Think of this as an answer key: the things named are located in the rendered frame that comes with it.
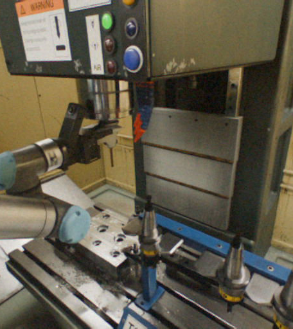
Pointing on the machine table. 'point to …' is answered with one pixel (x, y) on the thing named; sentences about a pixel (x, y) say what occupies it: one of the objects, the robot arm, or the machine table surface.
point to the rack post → (148, 288)
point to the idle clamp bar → (186, 265)
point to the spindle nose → (105, 98)
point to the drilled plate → (86, 247)
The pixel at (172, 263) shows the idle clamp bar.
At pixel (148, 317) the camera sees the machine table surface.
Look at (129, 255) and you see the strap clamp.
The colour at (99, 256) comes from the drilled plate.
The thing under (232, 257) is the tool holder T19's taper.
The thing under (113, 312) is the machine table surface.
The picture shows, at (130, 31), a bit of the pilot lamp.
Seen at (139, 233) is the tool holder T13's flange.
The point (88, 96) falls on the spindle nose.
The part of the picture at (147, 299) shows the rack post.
